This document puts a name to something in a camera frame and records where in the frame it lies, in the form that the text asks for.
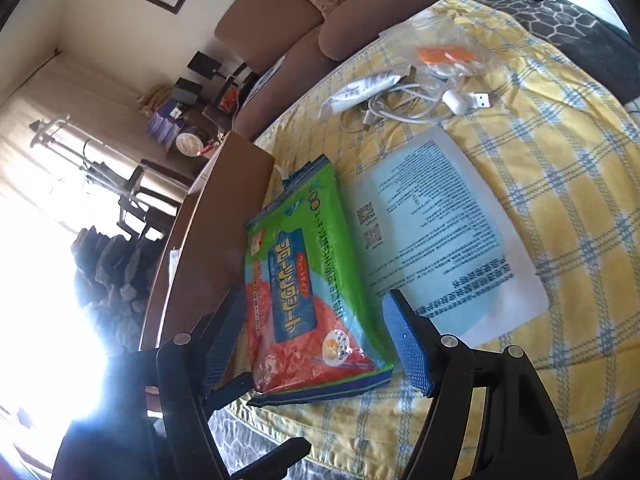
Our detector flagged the large cardboard box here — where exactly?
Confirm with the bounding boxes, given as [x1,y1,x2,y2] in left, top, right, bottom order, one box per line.
[137,132,276,361]

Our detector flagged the grey patterned blanket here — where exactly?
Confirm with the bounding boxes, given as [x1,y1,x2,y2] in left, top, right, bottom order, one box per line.
[465,0,631,41]

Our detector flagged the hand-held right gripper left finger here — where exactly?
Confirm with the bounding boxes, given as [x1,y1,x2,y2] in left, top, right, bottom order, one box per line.
[50,287,247,480]

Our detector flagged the grey clothing pile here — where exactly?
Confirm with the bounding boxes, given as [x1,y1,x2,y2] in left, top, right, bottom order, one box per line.
[72,227,166,311]

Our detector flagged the purple boxes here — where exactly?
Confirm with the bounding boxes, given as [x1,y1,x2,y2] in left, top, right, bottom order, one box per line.
[147,105,188,146]

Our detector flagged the black speaker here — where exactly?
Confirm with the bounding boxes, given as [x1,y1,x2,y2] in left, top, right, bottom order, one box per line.
[187,51,223,81]
[172,77,203,106]

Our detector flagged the wooden chair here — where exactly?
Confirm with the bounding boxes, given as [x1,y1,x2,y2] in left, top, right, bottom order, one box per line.
[117,162,183,241]

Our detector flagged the white stand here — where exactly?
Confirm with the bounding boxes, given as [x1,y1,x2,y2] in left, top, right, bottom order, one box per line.
[29,115,96,181]

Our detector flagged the green floor wipes pack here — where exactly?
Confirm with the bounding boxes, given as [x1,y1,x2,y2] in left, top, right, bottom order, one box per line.
[245,154,396,408]

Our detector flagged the round tin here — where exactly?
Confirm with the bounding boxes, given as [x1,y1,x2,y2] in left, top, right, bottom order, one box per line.
[175,130,206,158]

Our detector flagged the brown sofa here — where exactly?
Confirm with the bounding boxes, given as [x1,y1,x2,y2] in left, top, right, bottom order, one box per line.
[215,0,481,136]

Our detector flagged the white tube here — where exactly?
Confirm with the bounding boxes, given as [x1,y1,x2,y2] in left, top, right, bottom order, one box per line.
[320,72,403,115]

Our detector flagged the clear zip bag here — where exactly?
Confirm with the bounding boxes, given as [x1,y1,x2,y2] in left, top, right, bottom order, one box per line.
[377,10,493,91]

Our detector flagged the orange packet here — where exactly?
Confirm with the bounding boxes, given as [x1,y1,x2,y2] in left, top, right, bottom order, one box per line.
[417,45,468,67]

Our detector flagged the white usb cable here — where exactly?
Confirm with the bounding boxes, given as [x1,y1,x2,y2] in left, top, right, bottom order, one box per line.
[342,80,496,133]

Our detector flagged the printed paper sheet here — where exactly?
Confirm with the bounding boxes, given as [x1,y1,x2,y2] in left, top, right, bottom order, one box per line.
[342,125,551,346]

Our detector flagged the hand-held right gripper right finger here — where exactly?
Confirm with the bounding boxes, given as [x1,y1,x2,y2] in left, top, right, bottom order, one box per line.
[382,289,581,480]

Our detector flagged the yellow plaid tablecloth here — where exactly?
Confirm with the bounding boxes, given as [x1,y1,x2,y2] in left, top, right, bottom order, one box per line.
[225,0,640,480]

